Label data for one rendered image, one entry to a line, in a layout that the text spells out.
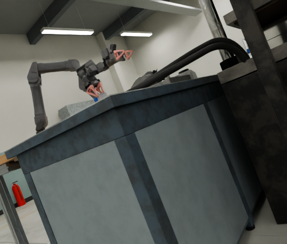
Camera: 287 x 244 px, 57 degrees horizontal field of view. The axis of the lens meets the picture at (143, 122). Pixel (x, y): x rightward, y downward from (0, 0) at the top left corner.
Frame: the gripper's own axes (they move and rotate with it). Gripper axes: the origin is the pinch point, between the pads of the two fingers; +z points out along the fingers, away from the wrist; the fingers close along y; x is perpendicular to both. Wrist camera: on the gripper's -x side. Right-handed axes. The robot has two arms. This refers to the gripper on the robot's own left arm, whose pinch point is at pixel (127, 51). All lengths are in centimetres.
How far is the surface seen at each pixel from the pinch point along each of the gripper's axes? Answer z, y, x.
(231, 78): 66, -25, 45
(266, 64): 84, -44, 45
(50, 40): -509, 397, -280
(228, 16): 72, -15, 16
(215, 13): 68, -20, 13
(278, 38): 85, 21, 32
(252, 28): 84, -44, 31
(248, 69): 74, -25, 44
